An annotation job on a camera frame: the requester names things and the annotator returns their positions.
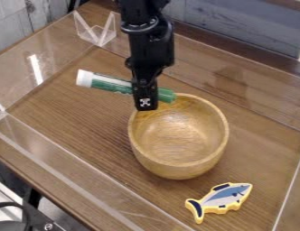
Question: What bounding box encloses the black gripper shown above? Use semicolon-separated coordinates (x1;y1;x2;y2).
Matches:
120;14;173;111

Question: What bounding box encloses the green white marker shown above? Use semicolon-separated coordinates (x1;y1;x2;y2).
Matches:
76;69;176;103

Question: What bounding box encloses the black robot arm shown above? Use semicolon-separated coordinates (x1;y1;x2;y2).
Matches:
115;0;173;111

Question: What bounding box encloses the brown wooden bowl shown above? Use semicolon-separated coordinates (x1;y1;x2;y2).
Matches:
128;93;230;180

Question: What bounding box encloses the yellow blue fish toy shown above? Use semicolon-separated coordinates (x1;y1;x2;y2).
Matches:
184;182;252;224

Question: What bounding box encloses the clear acrylic tray wall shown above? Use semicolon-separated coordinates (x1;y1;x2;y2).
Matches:
0;112;192;231

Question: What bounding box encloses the black cable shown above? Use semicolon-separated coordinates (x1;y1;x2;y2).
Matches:
0;201;30;231

